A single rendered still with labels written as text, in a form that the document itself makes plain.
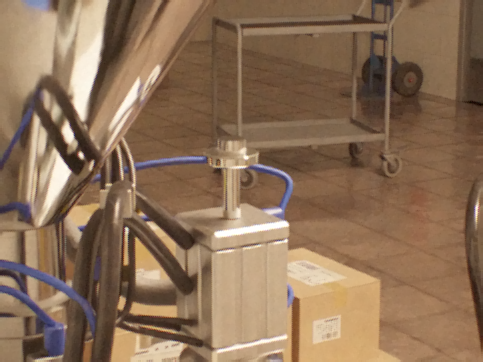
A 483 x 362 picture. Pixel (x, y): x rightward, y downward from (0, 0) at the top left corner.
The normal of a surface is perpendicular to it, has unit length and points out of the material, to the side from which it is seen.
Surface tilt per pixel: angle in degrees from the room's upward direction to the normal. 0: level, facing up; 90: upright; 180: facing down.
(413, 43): 90
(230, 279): 90
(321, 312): 90
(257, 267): 90
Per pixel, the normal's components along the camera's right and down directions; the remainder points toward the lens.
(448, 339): 0.00, -0.97
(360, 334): 0.55, 0.20
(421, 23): -0.87, 0.11
